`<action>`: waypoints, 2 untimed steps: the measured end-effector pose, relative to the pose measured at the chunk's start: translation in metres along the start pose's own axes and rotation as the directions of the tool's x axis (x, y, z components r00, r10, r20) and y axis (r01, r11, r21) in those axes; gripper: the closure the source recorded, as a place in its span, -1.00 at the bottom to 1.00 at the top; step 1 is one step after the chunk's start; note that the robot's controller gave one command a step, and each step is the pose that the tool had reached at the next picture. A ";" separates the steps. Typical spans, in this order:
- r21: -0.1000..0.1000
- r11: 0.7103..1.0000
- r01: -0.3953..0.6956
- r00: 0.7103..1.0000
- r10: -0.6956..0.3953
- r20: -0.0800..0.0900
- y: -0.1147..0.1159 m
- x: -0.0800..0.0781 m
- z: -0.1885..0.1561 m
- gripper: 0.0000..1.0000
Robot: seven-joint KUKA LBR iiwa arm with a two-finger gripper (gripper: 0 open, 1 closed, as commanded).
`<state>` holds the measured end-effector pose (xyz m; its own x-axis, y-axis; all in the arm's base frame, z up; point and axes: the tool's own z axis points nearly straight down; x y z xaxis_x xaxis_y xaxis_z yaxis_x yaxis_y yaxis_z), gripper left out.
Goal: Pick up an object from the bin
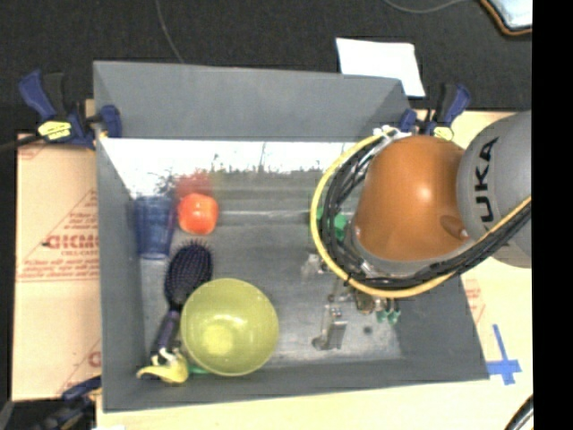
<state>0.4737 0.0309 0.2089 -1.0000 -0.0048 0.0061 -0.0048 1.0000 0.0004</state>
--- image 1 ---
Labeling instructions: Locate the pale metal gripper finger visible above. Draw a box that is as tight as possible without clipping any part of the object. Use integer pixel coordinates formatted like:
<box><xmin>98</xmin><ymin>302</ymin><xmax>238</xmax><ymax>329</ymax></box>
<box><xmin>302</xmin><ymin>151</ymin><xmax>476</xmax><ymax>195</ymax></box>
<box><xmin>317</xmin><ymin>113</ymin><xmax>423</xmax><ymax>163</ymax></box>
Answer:
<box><xmin>302</xmin><ymin>253</ymin><xmax>333</xmax><ymax>281</ymax></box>
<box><xmin>312</xmin><ymin>305</ymin><xmax>349</xmax><ymax>352</ymax></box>

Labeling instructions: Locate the brown cardboard board red print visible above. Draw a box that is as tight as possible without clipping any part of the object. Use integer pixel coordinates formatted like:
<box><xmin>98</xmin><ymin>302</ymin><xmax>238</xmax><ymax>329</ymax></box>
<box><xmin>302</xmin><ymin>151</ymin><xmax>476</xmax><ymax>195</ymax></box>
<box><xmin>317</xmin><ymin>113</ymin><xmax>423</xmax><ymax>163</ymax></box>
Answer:
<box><xmin>11</xmin><ymin>134</ymin><xmax>533</xmax><ymax>402</ymax></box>

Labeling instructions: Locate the grey metal bin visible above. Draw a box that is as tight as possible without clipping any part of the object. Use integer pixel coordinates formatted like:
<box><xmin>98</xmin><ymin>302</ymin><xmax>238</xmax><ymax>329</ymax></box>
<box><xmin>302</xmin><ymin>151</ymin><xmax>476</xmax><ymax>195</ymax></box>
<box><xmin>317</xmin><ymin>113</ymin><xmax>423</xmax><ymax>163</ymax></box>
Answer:
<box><xmin>92</xmin><ymin>60</ymin><xmax>490</xmax><ymax>412</ymax></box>

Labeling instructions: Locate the small green toy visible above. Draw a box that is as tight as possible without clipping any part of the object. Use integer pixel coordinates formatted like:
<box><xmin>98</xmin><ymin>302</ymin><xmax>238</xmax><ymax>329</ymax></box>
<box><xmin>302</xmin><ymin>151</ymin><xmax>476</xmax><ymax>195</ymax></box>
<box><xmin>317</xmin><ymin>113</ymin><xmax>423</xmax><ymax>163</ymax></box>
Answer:
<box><xmin>316</xmin><ymin>206</ymin><xmax>349</xmax><ymax>244</ymax></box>

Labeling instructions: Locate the dark purple hairbrush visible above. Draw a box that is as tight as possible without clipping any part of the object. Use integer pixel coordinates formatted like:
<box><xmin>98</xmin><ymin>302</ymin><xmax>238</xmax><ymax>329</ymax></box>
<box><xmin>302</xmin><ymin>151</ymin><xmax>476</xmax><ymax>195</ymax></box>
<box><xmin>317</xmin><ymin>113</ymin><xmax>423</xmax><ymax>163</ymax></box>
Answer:
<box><xmin>150</xmin><ymin>238</ymin><xmax>214</xmax><ymax>358</ymax></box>

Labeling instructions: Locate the yellow toy banana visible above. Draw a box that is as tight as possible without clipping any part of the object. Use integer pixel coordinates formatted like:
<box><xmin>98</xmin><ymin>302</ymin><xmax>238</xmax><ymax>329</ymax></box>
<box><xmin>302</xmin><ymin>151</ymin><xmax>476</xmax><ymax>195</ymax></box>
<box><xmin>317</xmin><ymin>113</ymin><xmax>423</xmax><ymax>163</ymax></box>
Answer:
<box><xmin>135</xmin><ymin>347</ymin><xmax>192</xmax><ymax>385</ymax></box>

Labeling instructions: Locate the blue ribbed plastic cup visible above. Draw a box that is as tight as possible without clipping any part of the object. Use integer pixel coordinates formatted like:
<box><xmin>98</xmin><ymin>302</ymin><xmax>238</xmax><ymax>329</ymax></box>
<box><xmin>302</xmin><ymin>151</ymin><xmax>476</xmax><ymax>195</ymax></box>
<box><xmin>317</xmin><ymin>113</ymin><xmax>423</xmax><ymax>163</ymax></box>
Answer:
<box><xmin>133</xmin><ymin>194</ymin><xmax>176</xmax><ymax>261</ymax></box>

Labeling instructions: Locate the yellow-green plastic bowl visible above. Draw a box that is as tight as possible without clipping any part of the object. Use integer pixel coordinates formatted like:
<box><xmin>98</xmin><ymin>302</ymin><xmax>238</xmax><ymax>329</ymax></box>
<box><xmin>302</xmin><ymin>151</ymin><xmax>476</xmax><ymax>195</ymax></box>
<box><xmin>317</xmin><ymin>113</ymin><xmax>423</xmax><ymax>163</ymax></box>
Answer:
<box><xmin>178</xmin><ymin>278</ymin><xmax>280</xmax><ymax>378</ymax></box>

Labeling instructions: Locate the red toy apple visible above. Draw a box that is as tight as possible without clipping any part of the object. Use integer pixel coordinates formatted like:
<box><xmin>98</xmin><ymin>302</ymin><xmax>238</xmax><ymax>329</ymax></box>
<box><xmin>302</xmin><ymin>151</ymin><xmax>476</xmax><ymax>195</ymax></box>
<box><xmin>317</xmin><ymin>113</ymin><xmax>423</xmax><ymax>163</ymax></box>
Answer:
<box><xmin>176</xmin><ymin>192</ymin><xmax>220</xmax><ymax>236</ymax></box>

